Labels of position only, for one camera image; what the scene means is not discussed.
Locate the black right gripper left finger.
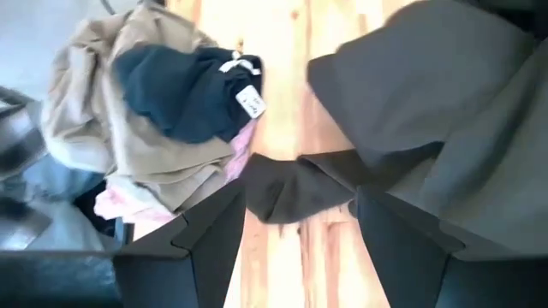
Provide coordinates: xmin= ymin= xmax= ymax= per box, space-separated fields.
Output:
xmin=111 ymin=178 xmax=248 ymax=308

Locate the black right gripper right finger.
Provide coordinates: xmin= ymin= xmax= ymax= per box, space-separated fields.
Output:
xmin=356 ymin=187 xmax=468 ymax=308

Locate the pink garment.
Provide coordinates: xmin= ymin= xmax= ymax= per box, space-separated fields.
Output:
xmin=92 ymin=118 xmax=259 ymax=226

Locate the beige khaki garment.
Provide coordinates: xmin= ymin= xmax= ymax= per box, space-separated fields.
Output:
xmin=40 ymin=3 xmax=237 ymax=213

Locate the dark olive garment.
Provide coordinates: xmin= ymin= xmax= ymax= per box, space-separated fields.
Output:
xmin=238 ymin=0 xmax=548 ymax=263

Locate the dark navy garment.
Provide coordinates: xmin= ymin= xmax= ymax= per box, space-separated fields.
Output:
xmin=112 ymin=44 xmax=267 ymax=145

